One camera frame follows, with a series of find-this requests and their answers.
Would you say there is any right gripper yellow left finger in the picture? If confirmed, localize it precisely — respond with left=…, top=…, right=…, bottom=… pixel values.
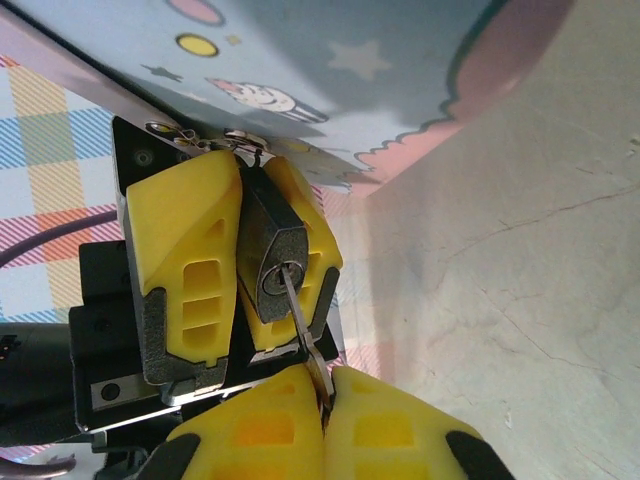
left=133, top=366, right=329, bottom=480

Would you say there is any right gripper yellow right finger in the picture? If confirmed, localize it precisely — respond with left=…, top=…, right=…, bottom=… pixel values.
left=325, top=366, right=517, bottom=480

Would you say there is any small dark metal padlock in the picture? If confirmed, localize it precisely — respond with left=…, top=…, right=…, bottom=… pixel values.
left=235, top=149, right=312, bottom=326

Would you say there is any small silver key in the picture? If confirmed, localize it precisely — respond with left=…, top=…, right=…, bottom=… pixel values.
left=276, top=263, right=337, bottom=416

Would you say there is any pastel cartoon tin box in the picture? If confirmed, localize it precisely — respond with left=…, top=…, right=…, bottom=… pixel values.
left=0, top=0, right=576, bottom=200

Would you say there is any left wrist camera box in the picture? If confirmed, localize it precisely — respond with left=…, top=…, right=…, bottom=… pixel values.
left=110, top=115, right=201, bottom=201

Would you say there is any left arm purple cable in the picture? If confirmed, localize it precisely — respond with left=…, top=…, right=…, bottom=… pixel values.
left=0, top=208, right=121, bottom=271

